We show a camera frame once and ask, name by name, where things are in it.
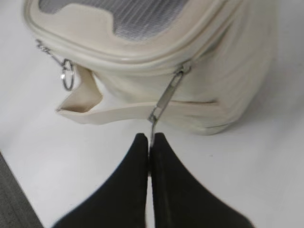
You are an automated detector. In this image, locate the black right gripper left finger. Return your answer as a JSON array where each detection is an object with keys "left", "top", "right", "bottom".
[{"left": 54, "top": 133, "right": 148, "bottom": 228}]

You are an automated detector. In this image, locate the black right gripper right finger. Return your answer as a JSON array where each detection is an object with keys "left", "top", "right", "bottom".
[{"left": 151, "top": 133, "right": 249, "bottom": 228}]

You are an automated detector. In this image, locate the silver zipper pull tab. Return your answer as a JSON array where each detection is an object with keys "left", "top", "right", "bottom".
[{"left": 148, "top": 64, "right": 191, "bottom": 149}]

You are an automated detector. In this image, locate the silver zipper pull ring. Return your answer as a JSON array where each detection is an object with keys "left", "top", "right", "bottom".
[{"left": 35, "top": 39, "right": 76, "bottom": 91}]

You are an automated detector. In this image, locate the cream zippered bag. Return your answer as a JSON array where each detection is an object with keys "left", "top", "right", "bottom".
[{"left": 23, "top": 0, "right": 278, "bottom": 135}]

